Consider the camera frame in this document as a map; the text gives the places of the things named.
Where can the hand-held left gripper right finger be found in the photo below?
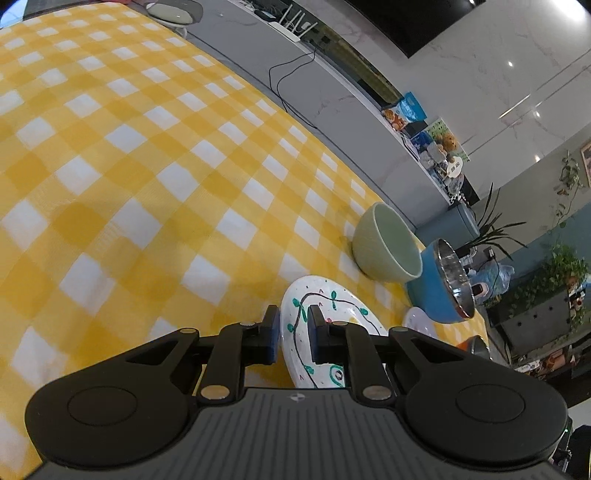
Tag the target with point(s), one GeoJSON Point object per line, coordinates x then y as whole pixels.
{"type": "Point", "coordinates": [316, 334]}

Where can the small white plate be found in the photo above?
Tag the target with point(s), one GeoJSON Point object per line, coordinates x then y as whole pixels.
{"type": "Point", "coordinates": [418, 323]}

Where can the bushy plant in black planter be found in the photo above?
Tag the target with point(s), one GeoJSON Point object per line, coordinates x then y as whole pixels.
{"type": "Point", "coordinates": [540, 318]}

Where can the blue box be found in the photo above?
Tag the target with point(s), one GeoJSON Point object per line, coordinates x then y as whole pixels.
{"type": "Point", "coordinates": [421, 141]}

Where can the green picture board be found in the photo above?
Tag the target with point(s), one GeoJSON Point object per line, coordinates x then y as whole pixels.
{"type": "Point", "coordinates": [438, 127]}

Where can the yellow checkered tablecloth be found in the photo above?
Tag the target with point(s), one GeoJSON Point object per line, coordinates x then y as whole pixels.
{"type": "Point", "coordinates": [138, 184]}

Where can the brown teddy bear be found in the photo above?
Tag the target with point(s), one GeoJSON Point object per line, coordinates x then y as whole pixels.
{"type": "Point", "coordinates": [448, 142]}

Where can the blue snack bag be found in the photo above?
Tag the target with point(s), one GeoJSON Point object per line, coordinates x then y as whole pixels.
{"type": "Point", "coordinates": [411, 106]}

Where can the black television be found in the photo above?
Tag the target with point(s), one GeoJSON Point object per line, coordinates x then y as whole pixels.
{"type": "Point", "coordinates": [415, 23]}

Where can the hanging vine plant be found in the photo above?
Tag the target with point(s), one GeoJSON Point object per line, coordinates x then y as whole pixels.
{"type": "Point", "coordinates": [569, 175]}

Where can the blue steel-lined bowl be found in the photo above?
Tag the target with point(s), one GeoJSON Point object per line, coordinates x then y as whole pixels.
{"type": "Point", "coordinates": [429, 286]}

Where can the small pink heater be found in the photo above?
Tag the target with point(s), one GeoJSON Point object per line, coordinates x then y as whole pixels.
{"type": "Point", "coordinates": [481, 290]}

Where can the orange steel-lined bowl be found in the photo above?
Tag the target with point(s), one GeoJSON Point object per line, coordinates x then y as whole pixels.
{"type": "Point", "coordinates": [466, 345]}

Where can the white router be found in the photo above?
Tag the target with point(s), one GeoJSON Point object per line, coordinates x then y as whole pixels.
{"type": "Point", "coordinates": [291, 30]}

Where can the blue plastic water bottle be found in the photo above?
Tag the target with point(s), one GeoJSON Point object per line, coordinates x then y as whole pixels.
{"type": "Point", "coordinates": [501, 277]}

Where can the green ceramic bowl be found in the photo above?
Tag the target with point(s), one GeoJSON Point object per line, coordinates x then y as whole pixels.
{"type": "Point", "coordinates": [369, 249]}

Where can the grey round stool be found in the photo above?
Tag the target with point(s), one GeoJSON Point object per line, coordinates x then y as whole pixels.
{"type": "Point", "coordinates": [171, 11]}

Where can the grey TV cabinet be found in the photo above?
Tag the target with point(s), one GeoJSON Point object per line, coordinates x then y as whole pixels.
{"type": "Point", "coordinates": [323, 83]}

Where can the white patterned plate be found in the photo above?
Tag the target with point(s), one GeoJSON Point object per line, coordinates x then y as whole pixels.
{"type": "Point", "coordinates": [295, 332]}

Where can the tall leafy potted plant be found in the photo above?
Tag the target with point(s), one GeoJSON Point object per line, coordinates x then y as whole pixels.
{"type": "Point", "coordinates": [489, 230]}

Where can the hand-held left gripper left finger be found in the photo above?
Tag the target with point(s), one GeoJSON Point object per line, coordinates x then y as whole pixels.
{"type": "Point", "coordinates": [272, 334]}

